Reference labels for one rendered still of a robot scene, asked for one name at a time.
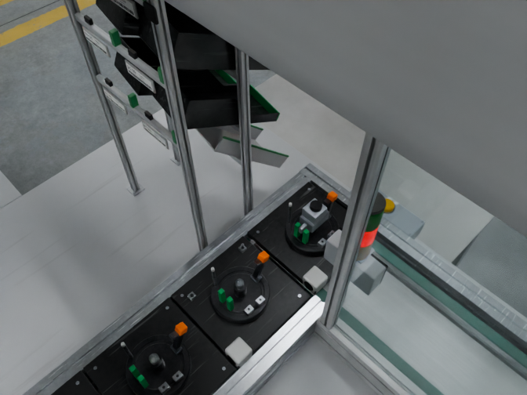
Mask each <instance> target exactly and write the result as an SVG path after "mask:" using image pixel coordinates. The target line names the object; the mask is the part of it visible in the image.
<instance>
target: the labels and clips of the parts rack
mask: <svg viewBox="0 0 527 395"><path fill-rule="evenodd" d="M111 1H112V2H113V3H115V4H116V5H118V6H120V7H121V8H122V9H124V10H125V11H126V12H127V13H129V14H131V15H132V16H134V17H135V18H137V19H139V17H138V13H137V9H136V3H135V2H134V1H133V0H111ZM143 1H144V2H143V5H144V12H145V15H146V18H148V19H149V20H150V21H151V22H152V23H154V24H156V25H158V24H159V22H158V15H157V11H156V8H155V7H154V6H152V5H151V4H149V3H148V2H147V0H143ZM84 19H85V22H86V23H88V24H89V25H92V24H93V20H92V18H90V17H89V16H87V15H84ZM82 29H83V31H84V34H85V38H86V39H87V40H88V41H89V42H91V43H92V44H93V45H95V46H96V47H97V48H98V49H99V50H100V51H102V52H103V53H104V54H106V55H107V56H108V57H110V58H111V55H110V52H109V49H108V47H107V45H106V44H105V43H104V42H102V41H101V40H100V39H98V37H97V36H95V35H94V34H92V33H91V32H90V31H88V30H87V29H86V28H84V27H82ZM108 32H109V35H110V38H111V43H112V45H113V46H114V47H117V46H118V45H121V43H122V41H121V39H120V35H119V32H118V30H117V29H116V28H113V29H111V30H109V31H108ZM128 53H129V55H130V56H131V57H132V58H133V59H134V60H135V59H137V58H138V56H137V53H136V52H135V51H134V50H133V49H131V48H130V49H128ZM125 64H126V67H127V71H128V72H129V73H130V74H131V75H132V76H133V77H134V78H136V79H137V80H138V81H140V82H141V83H142V84H144V85H145V86H146V87H148V88H149V89H150V90H151V91H152V92H154V93H156V91H155V87H154V81H153V80H151V79H150V78H149V77H148V76H146V75H145V74H144V73H143V72H141V71H140V70H139V69H137V68H136V67H134V66H133V65H132V64H131V63H130V62H129V61H127V60H125ZM158 76H159V79H160V82H161V83H162V84H164V81H163V77H162V70H161V66H160V67H158ZM104 80H105V82H106V84H108V85H109V86H110V87H111V86H113V83H112V81H111V80H110V79H109V78H105V79H104ZM103 89H104V93H105V96H106V97H107V98H108V99H109V100H110V101H111V102H113V103H114V104H115V105H116V106H117V107H119V108H120V109H121V110H122V111H124V112H125V113H126V114H127V115H128V111H127V108H126V105H125V104H124V103H123V102H122V101H121V100H119V99H118V98H117V97H116V96H114V95H113V94H112V93H111V92H110V91H108V90H107V89H106V88H105V87H103ZM128 99H129V103H130V106H131V107H132V108H134V107H136V106H138V105H139V104H138V100H137V97H136V94H135V93H134V92H132V93H130V94H129V95H128ZM144 113H145V116H146V117H147V118H148V119H149V120H152V119H153V115H152V114H151V113H150V112H149V111H145V112H144ZM141 121H142V123H143V127H144V129H145V130H146V131H147V132H148V133H149V134H151V135H152V136H153V137H154V138H155V139H156V140H157V141H158V142H159V143H161V144H162V145H163V146H164V147H165V148H167V149H168V150H169V145H168V141H167V139H166V138H165V137H163V136H162V135H161V134H160V133H158V132H157V131H156V130H155V129H153V128H152V127H151V126H150V125H149V124H148V123H146V122H145V121H144V120H143V119H142V120H141ZM171 133H172V137H173V142H174V143H175V144H177V143H176V137H175V132H174V130H173V131H171ZM229 156H230V155H229ZM230 157H231V158H233V159H234V160H235V161H236V162H237V163H239V164H240V165H242V160H241V158H236V157H233V156H230Z"/></svg>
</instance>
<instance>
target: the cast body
mask: <svg viewBox="0 0 527 395"><path fill-rule="evenodd" d="M328 218H329V211H328V210H327V207H325V206H324V205H323V204H322V203H321V202H320V201H318V200H317V199H316V198H314V199H313V200H312V201H310V202H309V203H308V204H307V205H305V206H304V207H303V209H302V215H301V216H300V224H301V225H302V226H300V227H299V232H300V233H301V234H302V233H303V231H304V230H305V229H308V230H309V231H310V232H311V233H313V232H314V231H315V230H316V229H317V228H318V227H320V226H321V225H322V224H323V223H324V222H325V221H326V220H327V219H328Z"/></svg>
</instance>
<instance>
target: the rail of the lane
mask: <svg viewBox="0 0 527 395"><path fill-rule="evenodd" d="M300 172H302V173H303V174H304V177H308V178H309V179H311V184H313V185H314V186H315V187H317V188H318V189H319V190H320V191H321V192H323V193H324V194H326V195H328V193H330V192H331V191H334V192H335V193H336V194H338V196H337V199H336V200H335V202H336V203H337V204H339V205H340V206H342V207H343V208H345V209H346V210H347V207H348V204H349V200H350V197H351V192H349V191H348V190H346V189H345V188H344V187H342V186H341V185H339V184H338V183H337V182H336V181H334V180H333V179H331V178H330V177H328V176H327V175H326V174H325V173H324V172H322V171H321V170H319V169H317V168H316V167H315V166H313V165H312V164H311V163H309V164H308V165H306V166H305V167H304V168H302V169H301V170H300Z"/></svg>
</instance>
